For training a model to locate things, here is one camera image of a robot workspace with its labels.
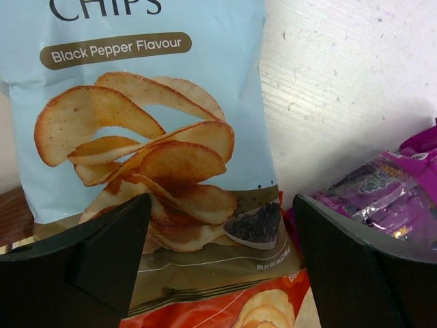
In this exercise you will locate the purple snack packet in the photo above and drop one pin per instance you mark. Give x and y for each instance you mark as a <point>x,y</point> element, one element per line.
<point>394,193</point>

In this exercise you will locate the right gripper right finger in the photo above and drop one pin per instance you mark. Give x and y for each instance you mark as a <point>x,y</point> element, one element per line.
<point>361,277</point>

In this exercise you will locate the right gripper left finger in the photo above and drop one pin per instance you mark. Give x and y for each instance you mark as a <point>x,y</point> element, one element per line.
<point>82,277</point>

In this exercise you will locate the orange cream cassava chips bag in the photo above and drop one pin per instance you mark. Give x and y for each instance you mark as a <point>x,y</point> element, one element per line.
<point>283,302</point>

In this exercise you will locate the brown Chuba cassava chips bag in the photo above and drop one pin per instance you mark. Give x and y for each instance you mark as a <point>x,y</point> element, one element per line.
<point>16,221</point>

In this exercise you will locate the light blue cassava chips bag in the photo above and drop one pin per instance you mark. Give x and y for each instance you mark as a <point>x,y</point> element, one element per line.
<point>111,99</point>

